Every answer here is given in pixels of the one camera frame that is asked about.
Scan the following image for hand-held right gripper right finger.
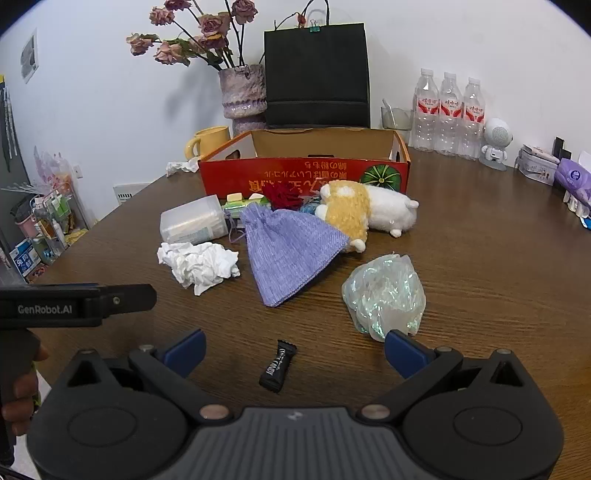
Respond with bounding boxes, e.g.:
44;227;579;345
355;330;527;424

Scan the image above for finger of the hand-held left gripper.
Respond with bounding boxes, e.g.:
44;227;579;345
99;284;158;319

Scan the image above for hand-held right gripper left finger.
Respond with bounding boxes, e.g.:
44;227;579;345
67;329;234;425

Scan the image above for iridescent plastic wrap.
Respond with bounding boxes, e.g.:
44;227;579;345
342;254;426;342

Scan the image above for white tissue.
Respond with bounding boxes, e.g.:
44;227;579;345
157;241;241;296

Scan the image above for black candy packet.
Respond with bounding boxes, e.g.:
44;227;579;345
259;340;298;394

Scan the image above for clear cotton swab container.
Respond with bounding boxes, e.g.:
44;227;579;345
160;195;230;245

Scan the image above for purple fabric pouch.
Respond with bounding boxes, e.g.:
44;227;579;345
229;204;352;308

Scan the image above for green tissue pack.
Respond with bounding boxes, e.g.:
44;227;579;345
222;193;273;217

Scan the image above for yellow white plush toy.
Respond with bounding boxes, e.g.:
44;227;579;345
314;180;420;254

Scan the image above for orange cardboard box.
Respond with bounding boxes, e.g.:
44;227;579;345
198;129;411;197

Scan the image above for person's left hand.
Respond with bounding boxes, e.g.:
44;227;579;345
0;330;49;435

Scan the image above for storage cart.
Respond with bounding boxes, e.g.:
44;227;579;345
0;182;90;282

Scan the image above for dark cabinet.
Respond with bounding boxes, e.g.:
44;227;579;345
0;74;29;188

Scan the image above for yellow mug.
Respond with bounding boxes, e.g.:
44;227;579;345
185;126;232;161

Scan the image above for red rose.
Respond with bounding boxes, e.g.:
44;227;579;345
264;181;308;212

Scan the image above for small white bottles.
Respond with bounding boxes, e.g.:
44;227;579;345
562;189;591;217

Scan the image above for printed tissue packets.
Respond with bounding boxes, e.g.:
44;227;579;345
515;144;561;186

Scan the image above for white robot toy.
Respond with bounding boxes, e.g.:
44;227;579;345
479;118;516;171

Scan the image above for glass cup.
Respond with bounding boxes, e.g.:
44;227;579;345
381;107;414;131

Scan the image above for purple ceramic vase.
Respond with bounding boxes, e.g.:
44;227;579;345
218;65;269;137

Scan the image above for purple tissue pack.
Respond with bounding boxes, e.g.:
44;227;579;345
554;158;591;206

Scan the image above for dried pink flowers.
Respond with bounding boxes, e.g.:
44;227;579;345
126;0;259;70

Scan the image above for black paper bag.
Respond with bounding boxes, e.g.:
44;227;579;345
263;0;371;130

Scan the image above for white wall vent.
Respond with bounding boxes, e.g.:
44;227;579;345
113;182;151;204

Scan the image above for wall poster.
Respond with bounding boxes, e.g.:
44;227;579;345
19;28;40;85

